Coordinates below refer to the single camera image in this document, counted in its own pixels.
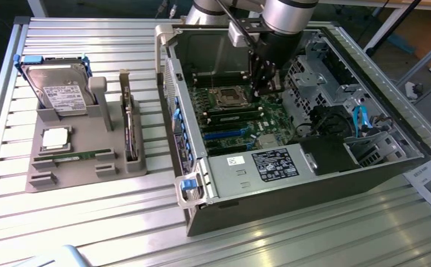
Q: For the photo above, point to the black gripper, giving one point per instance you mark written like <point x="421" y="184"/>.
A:
<point x="276" y="50"/>

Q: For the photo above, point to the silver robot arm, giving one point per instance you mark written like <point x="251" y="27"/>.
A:
<point x="281" y="14"/>

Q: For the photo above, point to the empty black RAM slot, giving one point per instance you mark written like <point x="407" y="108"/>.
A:
<point x="218" y="79"/>

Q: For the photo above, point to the black installed RAM stick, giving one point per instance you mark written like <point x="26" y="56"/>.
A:
<point x="233" y="116"/>

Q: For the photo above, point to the green RAM stick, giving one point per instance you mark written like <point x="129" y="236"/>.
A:
<point x="73" y="156"/>

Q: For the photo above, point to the CPU socket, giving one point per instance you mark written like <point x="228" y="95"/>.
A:
<point x="231" y="97"/>

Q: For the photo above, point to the green motherboard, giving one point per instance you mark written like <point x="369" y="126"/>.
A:
<point x="237" y="133"/>

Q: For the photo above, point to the silver chipset heatsink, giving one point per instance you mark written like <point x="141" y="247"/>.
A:
<point x="271" y="141"/>

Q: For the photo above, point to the blue expansion slot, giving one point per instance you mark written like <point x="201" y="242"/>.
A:
<point x="227" y="134"/>

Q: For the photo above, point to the white power strip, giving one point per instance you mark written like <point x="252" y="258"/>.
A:
<point x="412" y="89"/>

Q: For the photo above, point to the brown cardboard box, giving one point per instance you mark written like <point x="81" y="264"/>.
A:
<point x="423" y="27"/>

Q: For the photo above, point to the black fan shroud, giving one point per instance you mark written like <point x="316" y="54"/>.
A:
<point x="328" y="155"/>

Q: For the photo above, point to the metal disk bay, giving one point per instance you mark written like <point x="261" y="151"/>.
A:
<point x="380" y="150"/>

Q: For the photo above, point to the grey power supply unit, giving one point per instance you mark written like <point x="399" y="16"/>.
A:
<point x="237" y="175"/>

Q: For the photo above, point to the graphics card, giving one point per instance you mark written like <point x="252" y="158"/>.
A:
<point x="129" y="119"/>

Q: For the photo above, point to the blue case latch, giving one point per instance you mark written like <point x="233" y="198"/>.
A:
<point x="188" y="185"/>

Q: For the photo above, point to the black open PC case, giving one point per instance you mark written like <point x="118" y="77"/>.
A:
<point x="311" y="200"/>

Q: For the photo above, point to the hard disk in blue caddy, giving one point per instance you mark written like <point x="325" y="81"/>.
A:
<point x="57" y="86"/>

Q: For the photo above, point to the silver CPU chip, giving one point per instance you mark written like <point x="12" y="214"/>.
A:
<point x="56" y="138"/>

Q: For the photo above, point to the grey parts rack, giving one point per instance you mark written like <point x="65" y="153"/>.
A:
<point x="77" y="172"/>

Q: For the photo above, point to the light blue grey object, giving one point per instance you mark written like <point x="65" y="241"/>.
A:
<point x="54" y="257"/>

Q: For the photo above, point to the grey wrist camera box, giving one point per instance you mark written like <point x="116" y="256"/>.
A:
<point x="237" y="34"/>

